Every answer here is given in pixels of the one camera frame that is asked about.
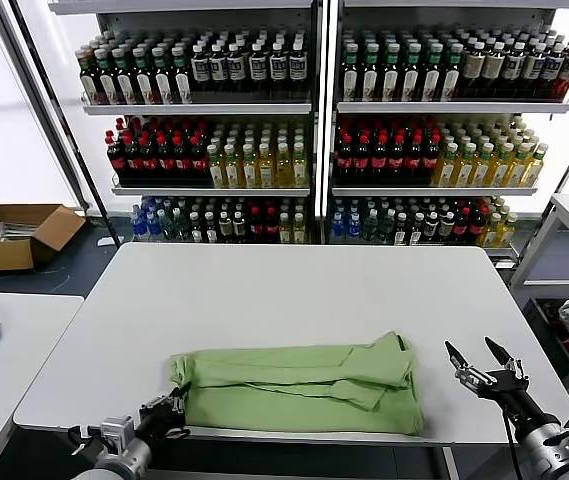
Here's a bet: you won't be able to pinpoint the light green shirt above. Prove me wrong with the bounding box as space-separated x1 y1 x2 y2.
167 329 425 437

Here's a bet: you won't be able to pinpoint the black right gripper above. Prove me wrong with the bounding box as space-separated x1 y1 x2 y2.
444 336 539 422

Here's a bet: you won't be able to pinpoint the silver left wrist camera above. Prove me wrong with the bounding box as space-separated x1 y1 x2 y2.
98 414 138 454

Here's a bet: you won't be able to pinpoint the grey metal parts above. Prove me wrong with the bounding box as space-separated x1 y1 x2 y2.
0 219 39 244

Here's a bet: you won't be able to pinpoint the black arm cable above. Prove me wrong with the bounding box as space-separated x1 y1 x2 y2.
66 423 103 452
501 403 523 480

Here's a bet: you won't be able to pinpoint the cola bottle red cap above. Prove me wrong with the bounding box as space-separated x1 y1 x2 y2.
452 208 469 246
369 133 389 174
352 133 372 174
263 207 279 244
123 132 143 176
467 207 485 246
172 132 192 176
105 130 127 176
248 207 264 244
189 130 209 176
156 132 175 176
140 132 159 176
403 132 423 174
335 133 355 174
420 130 442 174
386 133 406 174

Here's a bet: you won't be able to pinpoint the grey metal shelf unit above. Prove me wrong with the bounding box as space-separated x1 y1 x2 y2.
330 0 569 271
47 0 323 246

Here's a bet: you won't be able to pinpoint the white metal side table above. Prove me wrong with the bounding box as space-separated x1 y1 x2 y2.
507 193 569 396

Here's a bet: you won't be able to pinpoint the dark tea bottle green neck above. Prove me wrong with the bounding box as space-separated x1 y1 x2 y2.
361 42 382 101
381 42 403 101
422 42 444 101
151 46 174 105
78 45 100 106
340 43 362 101
442 42 464 101
95 47 119 105
132 47 156 105
114 47 137 105
170 45 193 105
402 42 423 101

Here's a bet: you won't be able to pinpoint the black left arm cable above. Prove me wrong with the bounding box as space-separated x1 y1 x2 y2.
66 423 103 452

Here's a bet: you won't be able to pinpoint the black storage crate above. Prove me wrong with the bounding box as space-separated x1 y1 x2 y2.
525 298 569 386

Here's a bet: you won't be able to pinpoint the red fabric item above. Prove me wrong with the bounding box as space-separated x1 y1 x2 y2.
542 302 569 349

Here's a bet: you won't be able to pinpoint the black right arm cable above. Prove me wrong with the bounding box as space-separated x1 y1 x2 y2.
501 403 523 480

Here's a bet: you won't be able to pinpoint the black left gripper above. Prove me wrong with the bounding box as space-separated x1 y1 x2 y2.
138 382 193 441

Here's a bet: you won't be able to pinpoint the dark bottle beige label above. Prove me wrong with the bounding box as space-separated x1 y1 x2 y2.
480 41 507 99
460 41 487 99

